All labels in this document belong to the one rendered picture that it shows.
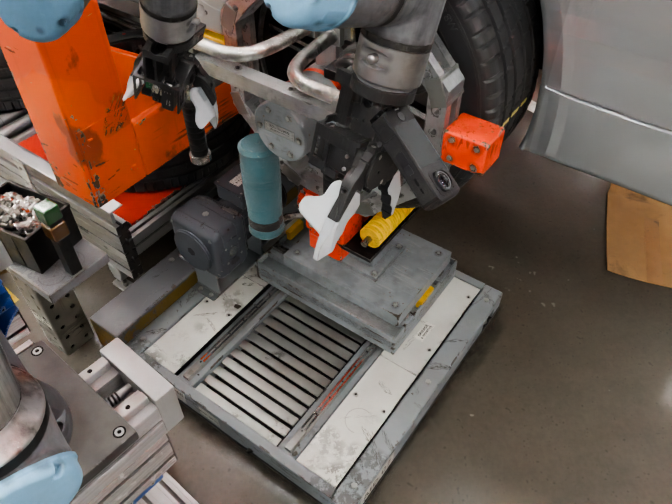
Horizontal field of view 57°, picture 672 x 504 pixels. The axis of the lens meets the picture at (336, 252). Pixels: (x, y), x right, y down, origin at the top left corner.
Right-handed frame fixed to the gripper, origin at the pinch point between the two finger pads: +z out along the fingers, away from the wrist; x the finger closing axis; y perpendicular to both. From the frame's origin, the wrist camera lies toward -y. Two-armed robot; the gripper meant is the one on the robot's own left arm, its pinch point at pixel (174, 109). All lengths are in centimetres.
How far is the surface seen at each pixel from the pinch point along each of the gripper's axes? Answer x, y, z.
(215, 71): 3.1, -11.8, 0.7
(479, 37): 45, -25, -15
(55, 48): -31.2, -16.6, 15.8
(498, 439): 96, 14, 70
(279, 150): 17.9, -9.0, 12.7
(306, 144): 22.7, -7.8, 6.5
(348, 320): 49, -8, 75
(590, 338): 122, -26, 72
